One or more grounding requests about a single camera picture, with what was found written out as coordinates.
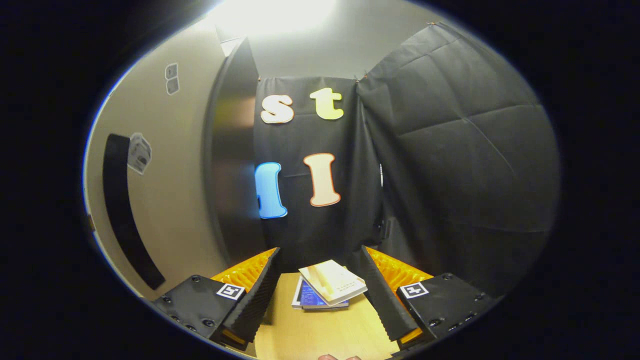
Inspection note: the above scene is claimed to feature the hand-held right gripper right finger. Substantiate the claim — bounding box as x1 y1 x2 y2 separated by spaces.
360 246 503 351

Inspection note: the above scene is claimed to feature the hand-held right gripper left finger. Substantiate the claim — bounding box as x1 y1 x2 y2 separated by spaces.
151 247 284 351

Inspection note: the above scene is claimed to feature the grey shoe cabinet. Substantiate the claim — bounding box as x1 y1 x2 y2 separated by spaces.
202 25 268 266

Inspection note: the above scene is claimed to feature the blue cover book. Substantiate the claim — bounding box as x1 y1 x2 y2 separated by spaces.
291 275 351 311

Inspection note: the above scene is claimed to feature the cream book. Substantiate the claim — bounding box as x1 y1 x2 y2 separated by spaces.
298 259 368 307

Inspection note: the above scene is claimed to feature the black backdrop cloth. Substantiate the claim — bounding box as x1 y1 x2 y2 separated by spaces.
252 75 387 274

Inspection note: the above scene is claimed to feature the black quilted cloth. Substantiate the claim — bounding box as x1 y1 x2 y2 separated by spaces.
356 22 561 301

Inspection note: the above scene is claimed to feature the black door handle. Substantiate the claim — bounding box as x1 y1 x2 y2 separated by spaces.
102 133 166 291

